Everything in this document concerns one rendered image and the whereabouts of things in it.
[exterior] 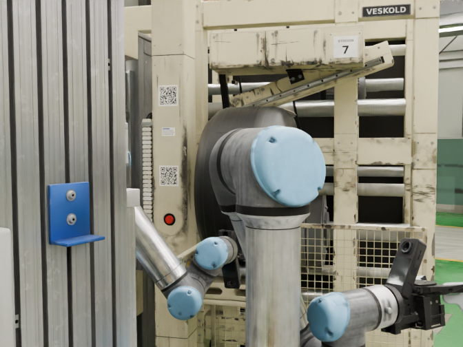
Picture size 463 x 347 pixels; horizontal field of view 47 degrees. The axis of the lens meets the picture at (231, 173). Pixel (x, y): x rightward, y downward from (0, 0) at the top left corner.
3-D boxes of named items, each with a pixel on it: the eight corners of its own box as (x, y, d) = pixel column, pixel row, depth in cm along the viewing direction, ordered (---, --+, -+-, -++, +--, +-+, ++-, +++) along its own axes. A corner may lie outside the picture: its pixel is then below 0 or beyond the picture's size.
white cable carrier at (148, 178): (143, 246, 201) (142, 118, 198) (149, 244, 205) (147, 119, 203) (154, 247, 199) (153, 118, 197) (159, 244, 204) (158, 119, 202)
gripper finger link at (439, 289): (463, 290, 102) (415, 292, 103) (461, 281, 102) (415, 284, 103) (470, 295, 97) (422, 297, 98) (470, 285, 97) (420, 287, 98)
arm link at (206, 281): (163, 302, 130) (187, 265, 130) (171, 289, 142) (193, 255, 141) (190, 320, 130) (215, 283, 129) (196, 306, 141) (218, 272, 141)
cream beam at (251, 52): (209, 69, 216) (208, 32, 215) (224, 76, 240) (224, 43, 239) (364, 62, 201) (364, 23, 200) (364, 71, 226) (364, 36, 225)
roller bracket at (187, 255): (174, 284, 185) (174, 257, 184) (207, 260, 224) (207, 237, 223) (184, 285, 184) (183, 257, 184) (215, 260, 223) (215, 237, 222)
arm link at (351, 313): (303, 339, 94) (303, 290, 93) (351, 328, 99) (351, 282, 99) (333, 354, 87) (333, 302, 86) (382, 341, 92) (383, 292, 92)
